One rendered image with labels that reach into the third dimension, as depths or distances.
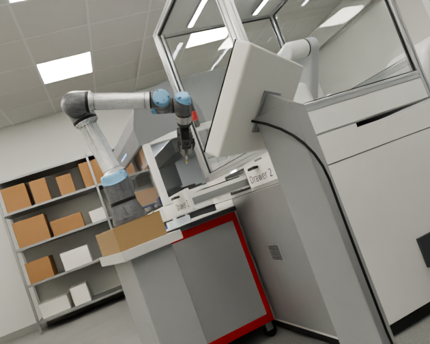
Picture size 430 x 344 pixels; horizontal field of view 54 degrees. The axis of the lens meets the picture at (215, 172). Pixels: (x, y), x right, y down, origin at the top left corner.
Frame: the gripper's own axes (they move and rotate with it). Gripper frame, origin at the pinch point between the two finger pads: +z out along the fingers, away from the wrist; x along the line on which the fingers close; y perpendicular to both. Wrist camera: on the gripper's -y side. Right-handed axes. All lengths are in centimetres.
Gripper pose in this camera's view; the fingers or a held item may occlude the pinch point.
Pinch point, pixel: (186, 156)
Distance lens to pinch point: 222.1
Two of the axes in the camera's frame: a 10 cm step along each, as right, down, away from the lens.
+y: -2.1, -6.2, 7.6
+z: 0.0, 7.7, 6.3
